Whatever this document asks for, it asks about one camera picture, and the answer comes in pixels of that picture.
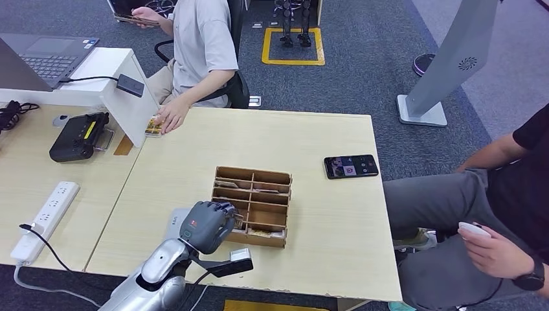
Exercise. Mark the person's right hand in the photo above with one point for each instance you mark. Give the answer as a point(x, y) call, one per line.
point(148, 16)

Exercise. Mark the person's left hand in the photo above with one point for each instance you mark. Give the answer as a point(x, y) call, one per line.
point(493, 255)
point(173, 115)

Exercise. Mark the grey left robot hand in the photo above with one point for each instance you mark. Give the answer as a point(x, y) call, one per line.
point(206, 225)

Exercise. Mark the dark handheld smartphone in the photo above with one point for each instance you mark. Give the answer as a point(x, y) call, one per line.
point(128, 19)

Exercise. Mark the stack of yellow cards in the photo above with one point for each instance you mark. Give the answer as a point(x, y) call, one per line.
point(152, 129)

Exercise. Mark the white handheld remote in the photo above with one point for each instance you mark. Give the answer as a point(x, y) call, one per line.
point(474, 229)

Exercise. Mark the wooden card organizer box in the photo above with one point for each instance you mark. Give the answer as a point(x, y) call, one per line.
point(266, 214)

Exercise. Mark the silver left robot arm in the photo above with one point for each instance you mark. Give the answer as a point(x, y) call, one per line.
point(161, 266)

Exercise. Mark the person's left forearm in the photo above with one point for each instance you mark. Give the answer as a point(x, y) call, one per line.
point(210, 88)

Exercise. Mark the person's right forearm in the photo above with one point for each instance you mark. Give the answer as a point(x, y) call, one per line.
point(491, 152)

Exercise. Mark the grey card reader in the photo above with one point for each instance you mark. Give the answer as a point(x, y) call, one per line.
point(176, 223)

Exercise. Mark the grey printed card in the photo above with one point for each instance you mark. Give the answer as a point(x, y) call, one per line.
point(226, 184)

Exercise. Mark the person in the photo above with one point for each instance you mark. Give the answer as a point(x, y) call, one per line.
point(201, 43)
point(429, 201)

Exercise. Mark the yellow room key card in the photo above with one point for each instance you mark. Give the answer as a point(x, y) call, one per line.
point(266, 233)

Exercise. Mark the dark striped card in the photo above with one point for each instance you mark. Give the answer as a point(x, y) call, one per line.
point(266, 190)

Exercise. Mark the black card terminal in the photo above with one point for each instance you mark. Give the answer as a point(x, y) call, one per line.
point(77, 137)

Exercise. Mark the black wristwatch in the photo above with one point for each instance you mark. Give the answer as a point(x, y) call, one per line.
point(529, 279)

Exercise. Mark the white desk riser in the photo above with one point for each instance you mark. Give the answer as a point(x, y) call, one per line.
point(128, 111)

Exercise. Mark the black usb hub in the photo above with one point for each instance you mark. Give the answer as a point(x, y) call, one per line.
point(130, 85)

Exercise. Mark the black office chair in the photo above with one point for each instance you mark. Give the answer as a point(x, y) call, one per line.
point(236, 86)

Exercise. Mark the clear terminal stand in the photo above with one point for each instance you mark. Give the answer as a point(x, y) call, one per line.
point(105, 140)

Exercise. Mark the grey green shoe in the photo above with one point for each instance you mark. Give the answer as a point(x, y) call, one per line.
point(418, 240)

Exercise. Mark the teal object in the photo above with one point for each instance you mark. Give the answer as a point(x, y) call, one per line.
point(401, 307)

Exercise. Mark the grey laptop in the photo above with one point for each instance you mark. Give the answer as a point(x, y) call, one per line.
point(47, 60)

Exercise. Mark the small grey puck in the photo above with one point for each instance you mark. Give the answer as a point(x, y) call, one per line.
point(61, 119)

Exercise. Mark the black smartphone lit screen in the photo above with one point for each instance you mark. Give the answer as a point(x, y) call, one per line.
point(351, 166)

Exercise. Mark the black robot legs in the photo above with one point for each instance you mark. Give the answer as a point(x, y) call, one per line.
point(305, 21)

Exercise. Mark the white power strip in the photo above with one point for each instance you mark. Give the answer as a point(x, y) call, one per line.
point(45, 221)

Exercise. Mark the grey kiosk stand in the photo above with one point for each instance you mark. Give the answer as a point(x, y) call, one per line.
point(454, 60)

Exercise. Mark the round black base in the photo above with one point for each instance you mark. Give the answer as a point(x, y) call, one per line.
point(422, 64)

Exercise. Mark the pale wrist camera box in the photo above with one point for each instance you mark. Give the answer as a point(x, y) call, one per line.
point(241, 255)

